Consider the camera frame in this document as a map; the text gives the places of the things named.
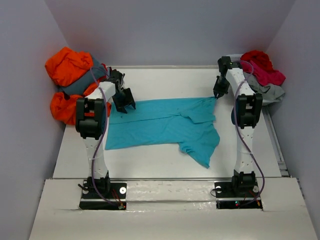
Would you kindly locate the dark red folded shirt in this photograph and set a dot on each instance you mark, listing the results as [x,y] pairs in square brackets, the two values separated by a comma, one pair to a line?
[109,70]

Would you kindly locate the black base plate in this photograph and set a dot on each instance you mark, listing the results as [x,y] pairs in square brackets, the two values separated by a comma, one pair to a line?
[114,200]
[227,199]

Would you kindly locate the teal t shirt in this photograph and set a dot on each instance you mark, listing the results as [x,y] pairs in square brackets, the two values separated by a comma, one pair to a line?
[188,122]

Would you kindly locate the magenta t shirt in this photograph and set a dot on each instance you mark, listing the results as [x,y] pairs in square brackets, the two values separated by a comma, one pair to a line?
[263,77]

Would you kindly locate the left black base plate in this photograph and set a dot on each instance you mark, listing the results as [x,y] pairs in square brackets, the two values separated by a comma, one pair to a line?
[114,200]

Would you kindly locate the grey t shirt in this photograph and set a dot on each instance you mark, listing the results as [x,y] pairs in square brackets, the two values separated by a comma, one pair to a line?
[270,92]

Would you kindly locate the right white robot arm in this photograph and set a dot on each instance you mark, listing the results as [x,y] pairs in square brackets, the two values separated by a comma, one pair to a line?
[245,116]

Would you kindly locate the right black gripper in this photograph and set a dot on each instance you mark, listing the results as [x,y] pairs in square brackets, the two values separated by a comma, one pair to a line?
[218,90]

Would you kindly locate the red t shirt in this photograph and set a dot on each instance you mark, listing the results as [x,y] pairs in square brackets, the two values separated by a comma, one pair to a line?
[260,58]

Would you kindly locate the white plastic laundry basket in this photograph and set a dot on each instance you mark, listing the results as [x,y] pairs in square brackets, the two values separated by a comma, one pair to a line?
[235,57]

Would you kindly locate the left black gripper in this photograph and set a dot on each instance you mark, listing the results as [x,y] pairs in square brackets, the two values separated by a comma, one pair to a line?
[128,100]

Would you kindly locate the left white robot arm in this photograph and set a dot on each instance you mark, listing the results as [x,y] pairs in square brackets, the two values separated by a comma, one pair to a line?
[91,118]

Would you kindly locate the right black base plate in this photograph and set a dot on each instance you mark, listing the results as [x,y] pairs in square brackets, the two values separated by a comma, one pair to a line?
[227,199]

